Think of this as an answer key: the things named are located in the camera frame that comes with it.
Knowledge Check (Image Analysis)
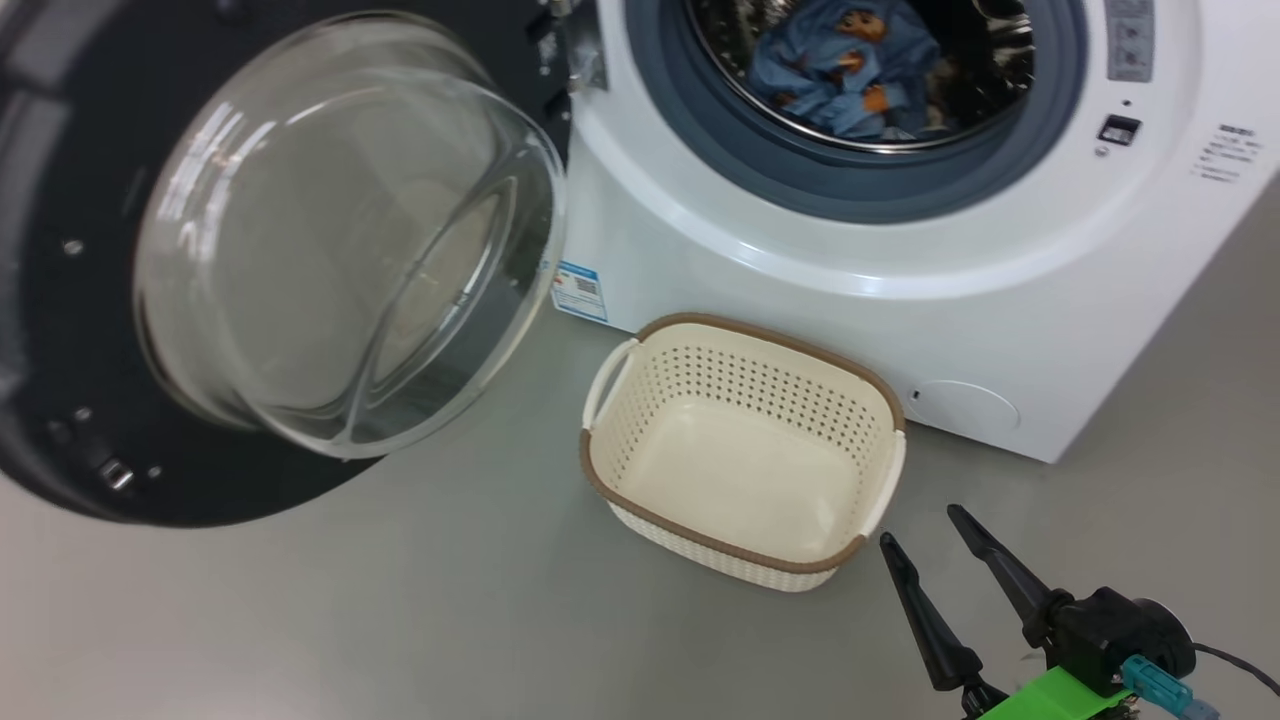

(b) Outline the teal plug camera cable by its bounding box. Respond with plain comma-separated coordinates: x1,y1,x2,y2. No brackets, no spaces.
1120,655,1223,720

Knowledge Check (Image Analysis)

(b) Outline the black glass washing machine door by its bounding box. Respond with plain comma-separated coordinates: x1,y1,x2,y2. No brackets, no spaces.
0,0,613,529

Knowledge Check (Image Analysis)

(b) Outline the white front-load washing machine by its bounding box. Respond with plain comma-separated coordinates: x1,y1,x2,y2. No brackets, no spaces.
545,0,1280,464

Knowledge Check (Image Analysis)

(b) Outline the grey instruction sticker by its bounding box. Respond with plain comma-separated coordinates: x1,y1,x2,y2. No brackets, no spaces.
1104,0,1157,84

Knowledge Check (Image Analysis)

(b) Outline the thin black cable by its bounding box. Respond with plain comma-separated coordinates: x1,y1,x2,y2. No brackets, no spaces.
1190,642,1280,673

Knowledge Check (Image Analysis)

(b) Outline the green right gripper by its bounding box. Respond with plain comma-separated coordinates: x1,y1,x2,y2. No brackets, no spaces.
879,504,1132,720

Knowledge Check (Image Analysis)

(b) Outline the blue cartoon print garment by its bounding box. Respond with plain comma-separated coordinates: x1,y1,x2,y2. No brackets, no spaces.
747,0,947,140

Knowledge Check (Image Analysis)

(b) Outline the round white filter cover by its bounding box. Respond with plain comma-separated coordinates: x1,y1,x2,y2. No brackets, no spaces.
908,379,1022,434

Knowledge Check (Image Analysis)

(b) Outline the cream perforated laundry basket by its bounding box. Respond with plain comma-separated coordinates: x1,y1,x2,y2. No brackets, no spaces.
579,312,909,594

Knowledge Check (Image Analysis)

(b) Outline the blue energy label sticker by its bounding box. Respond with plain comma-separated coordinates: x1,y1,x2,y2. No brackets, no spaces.
551,261,609,324

